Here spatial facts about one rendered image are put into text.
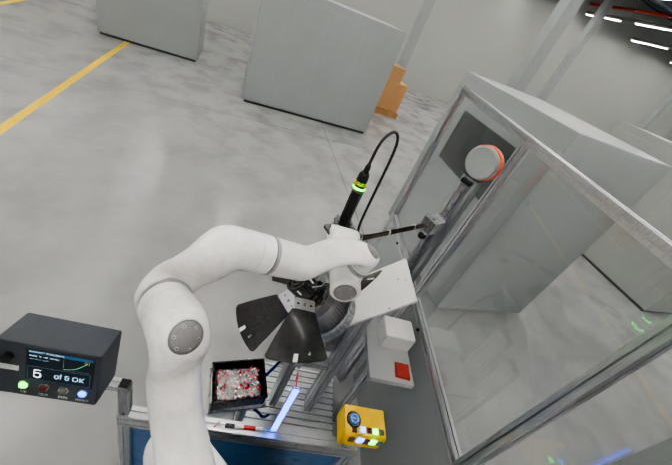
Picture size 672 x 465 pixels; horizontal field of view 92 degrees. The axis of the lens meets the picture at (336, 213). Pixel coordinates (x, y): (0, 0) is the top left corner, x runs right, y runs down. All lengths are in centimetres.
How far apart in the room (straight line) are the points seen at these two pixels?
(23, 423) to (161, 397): 180
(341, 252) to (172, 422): 48
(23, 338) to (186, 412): 60
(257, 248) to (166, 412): 35
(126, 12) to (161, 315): 786
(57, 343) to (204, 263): 63
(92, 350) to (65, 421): 133
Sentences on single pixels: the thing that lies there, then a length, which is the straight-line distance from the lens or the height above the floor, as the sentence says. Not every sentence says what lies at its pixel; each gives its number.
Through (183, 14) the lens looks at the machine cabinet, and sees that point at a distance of 806.
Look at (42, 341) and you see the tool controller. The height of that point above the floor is 125.
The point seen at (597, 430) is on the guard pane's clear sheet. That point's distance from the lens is 122.
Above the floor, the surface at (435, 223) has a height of 157.
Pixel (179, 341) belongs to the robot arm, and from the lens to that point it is 63.
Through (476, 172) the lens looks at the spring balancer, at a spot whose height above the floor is 184.
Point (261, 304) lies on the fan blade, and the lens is 155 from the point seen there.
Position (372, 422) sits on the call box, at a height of 107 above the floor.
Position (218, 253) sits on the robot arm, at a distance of 67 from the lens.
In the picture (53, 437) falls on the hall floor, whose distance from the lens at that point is 248.
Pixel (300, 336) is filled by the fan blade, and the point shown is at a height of 119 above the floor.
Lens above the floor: 226
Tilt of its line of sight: 33 degrees down
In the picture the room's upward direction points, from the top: 24 degrees clockwise
